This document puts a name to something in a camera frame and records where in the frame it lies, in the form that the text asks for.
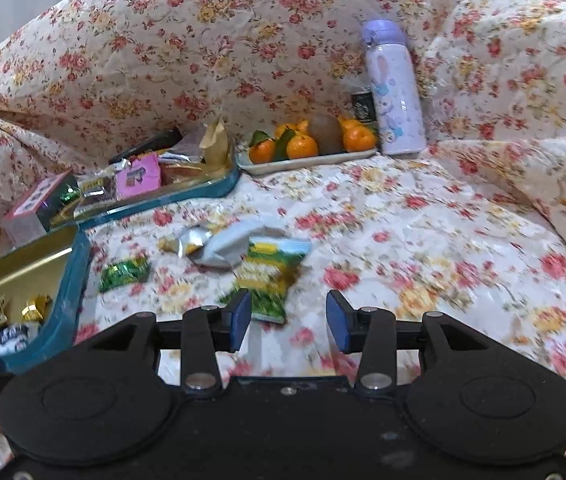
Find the silver and yellow snack packet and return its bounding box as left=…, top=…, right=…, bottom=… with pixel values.
left=158, top=224, right=214, bottom=258

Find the gold foil bag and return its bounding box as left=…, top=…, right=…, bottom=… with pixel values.
left=198, top=116, right=231, bottom=167

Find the orange snack packet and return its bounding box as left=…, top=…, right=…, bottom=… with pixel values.
left=160, top=162, right=201, bottom=186

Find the brown kiwi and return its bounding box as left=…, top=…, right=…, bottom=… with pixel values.
left=309, top=114, right=345, bottom=156

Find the green wrapped candy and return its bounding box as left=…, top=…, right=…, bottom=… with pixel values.
left=99, top=256, right=151, bottom=293

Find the gold wrapped candy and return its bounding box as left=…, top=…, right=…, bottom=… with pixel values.
left=22, top=294, right=52, bottom=323

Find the teal tin with gold inside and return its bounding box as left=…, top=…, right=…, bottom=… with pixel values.
left=0, top=225, right=92, bottom=373

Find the purple rabbit print thermos bottle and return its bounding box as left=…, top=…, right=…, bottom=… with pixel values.
left=361, top=19, right=426, bottom=156

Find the teal tin holding snacks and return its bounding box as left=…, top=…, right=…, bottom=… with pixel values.
left=48, top=137, right=241, bottom=233

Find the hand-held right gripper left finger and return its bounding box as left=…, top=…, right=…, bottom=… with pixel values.
left=83, top=290, right=253, bottom=398

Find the white rectangular tray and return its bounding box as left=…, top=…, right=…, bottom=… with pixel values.
left=237, top=147, right=380, bottom=176

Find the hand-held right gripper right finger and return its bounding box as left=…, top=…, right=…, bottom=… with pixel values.
left=326, top=290, right=489, bottom=398

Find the blue and white snack packet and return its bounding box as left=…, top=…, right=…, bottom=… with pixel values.
left=0, top=325, right=31, bottom=356

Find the yellow and black snack packet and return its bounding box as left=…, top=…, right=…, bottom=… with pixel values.
left=79, top=177, right=116, bottom=206

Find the dark coffee can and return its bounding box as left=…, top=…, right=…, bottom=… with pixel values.
left=350, top=87, right=378, bottom=126

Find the pink snack packet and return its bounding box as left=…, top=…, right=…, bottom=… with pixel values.
left=115, top=154, right=163, bottom=200

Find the green and yellow snack packet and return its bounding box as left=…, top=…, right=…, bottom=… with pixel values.
left=220, top=236, right=312, bottom=324

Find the pile of tangerines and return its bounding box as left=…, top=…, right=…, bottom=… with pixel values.
left=248, top=119, right=379, bottom=165

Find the pink and white box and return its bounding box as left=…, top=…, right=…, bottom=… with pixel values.
left=2, top=174, right=76, bottom=246

